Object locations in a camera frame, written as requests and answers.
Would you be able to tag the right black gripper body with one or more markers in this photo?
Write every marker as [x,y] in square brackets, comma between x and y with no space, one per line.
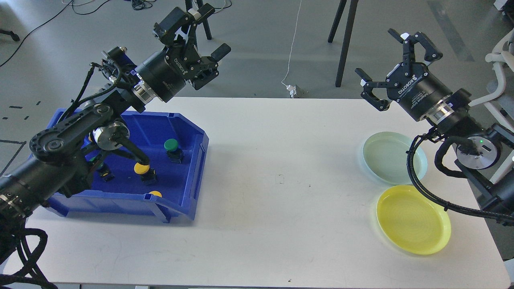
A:
[420,94]

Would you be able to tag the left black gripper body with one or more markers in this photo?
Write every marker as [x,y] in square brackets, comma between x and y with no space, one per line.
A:
[165,74]

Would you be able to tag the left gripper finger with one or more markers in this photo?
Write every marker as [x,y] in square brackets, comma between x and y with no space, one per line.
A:
[207,69]
[179,20]

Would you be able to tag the yellow push button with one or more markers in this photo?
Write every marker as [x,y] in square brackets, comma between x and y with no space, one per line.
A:
[147,174]

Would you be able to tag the green push button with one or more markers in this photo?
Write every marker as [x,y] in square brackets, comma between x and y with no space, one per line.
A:
[173,151]
[102,169]

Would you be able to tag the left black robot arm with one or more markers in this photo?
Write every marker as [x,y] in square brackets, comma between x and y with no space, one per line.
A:
[65,156]

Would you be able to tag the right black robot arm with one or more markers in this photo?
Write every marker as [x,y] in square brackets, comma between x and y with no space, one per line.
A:
[466,147]

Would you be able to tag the light green plate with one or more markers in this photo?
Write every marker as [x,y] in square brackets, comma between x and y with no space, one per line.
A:
[385,156]

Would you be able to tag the yellow plate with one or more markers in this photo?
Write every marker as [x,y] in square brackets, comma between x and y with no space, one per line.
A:
[411,221]

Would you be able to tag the yellow button at bin front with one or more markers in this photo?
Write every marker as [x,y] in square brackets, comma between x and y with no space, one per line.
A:
[156,193]

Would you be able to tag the black stand leg left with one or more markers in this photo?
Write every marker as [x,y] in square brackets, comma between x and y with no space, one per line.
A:
[200,3]

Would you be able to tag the black stand leg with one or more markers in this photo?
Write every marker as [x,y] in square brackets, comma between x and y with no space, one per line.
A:
[200,3]
[352,10]

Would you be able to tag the blue plastic bin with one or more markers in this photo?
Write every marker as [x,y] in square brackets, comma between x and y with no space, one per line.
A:
[179,183]

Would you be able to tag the black stand leg right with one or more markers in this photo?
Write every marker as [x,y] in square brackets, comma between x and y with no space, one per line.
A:
[352,10]

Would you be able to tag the white chair frame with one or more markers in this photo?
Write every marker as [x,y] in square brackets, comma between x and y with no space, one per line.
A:
[500,56]

